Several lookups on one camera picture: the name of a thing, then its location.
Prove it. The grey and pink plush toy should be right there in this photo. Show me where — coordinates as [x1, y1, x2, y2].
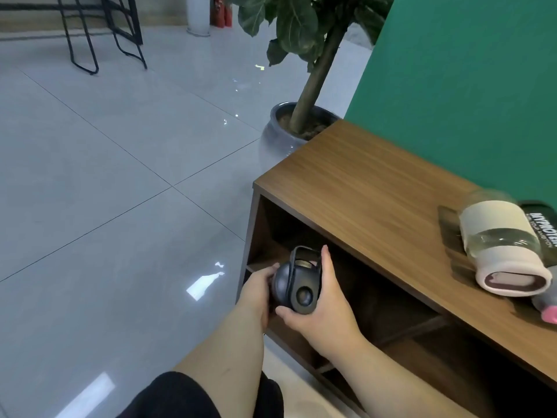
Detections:
[531, 265, 557, 325]

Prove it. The white cylindrical bin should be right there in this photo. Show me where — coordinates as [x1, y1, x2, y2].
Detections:
[186, 0, 212, 37]

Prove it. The person's black clothing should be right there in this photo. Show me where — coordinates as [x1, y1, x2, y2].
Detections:
[115, 371, 285, 418]

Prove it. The person's right forearm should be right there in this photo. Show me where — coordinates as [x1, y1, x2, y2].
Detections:
[321, 331, 479, 418]

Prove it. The person's right hand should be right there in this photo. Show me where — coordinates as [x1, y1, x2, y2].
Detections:
[275, 244, 367, 358]

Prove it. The person's left hand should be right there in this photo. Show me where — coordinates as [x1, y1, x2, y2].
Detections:
[237, 263, 281, 336]

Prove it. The person's left forearm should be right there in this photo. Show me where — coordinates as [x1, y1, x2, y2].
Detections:
[173, 302, 267, 390]

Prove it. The black bottle with loop handle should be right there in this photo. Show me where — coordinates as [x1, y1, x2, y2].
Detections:
[270, 245, 324, 315]

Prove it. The glass bottle with beige sleeve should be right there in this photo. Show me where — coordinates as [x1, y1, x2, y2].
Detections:
[458, 189, 554, 298]

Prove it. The black metal chair frame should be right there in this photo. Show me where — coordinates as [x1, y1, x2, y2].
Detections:
[56, 0, 100, 75]
[100, 0, 148, 70]

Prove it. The brown wooden shelf cabinet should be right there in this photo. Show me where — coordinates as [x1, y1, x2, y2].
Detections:
[236, 118, 557, 418]

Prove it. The grey ceramic plant pot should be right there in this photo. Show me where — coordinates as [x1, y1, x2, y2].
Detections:
[259, 101, 343, 171]

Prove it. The green leafy plant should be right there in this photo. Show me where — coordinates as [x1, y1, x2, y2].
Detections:
[225, 0, 397, 135]

